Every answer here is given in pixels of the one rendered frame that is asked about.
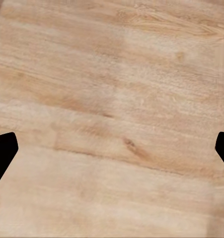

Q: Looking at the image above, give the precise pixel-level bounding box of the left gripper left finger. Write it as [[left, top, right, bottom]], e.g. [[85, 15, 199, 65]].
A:
[[0, 132, 18, 180]]

